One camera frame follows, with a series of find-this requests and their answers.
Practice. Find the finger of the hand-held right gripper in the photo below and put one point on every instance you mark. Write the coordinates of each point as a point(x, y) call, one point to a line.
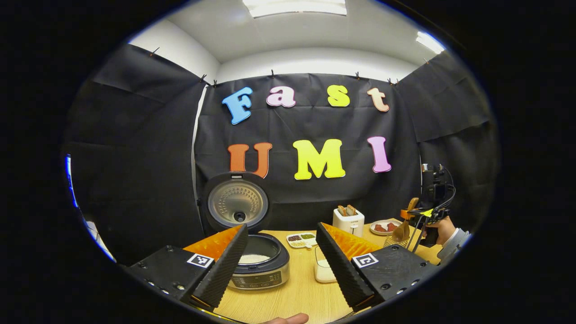
point(416, 213)

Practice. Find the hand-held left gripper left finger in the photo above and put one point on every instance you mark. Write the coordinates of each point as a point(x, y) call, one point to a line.
point(227, 265)

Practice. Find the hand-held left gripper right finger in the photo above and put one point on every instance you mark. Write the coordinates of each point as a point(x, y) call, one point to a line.
point(339, 270)

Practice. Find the clear rice container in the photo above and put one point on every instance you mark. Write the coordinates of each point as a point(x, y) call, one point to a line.
point(323, 272)

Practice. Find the wooden spoon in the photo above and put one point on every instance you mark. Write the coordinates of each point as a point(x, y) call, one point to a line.
point(401, 231)

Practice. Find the dark grey rice cooker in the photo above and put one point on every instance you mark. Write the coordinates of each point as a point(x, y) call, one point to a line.
point(258, 281)

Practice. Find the clear chopstick holder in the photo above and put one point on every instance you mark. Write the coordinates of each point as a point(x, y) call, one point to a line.
point(393, 243)

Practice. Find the red meat piece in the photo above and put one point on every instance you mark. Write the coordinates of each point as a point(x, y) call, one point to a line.
point(391, 227)
point(380, 228)

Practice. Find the white toaster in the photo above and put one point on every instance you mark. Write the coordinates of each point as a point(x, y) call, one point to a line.
point(348, 225)

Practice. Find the white round plate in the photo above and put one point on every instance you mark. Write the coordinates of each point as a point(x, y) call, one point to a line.
point(373, 230)

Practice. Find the white divided bean dish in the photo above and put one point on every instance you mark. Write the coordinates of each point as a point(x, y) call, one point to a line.
point(301, 240)

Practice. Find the toast slice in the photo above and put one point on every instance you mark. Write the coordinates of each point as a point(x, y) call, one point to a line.
point(351, 209)
point(342, 210)

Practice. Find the black backdrop cloth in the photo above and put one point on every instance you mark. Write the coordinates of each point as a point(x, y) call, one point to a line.
point(135, 157)

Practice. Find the small ceiling light panel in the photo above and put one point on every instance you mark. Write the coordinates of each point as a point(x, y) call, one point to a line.
point(429, 42)

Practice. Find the large ceiling light panel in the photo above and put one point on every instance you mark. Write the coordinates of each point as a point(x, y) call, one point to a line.
point(294, 6)

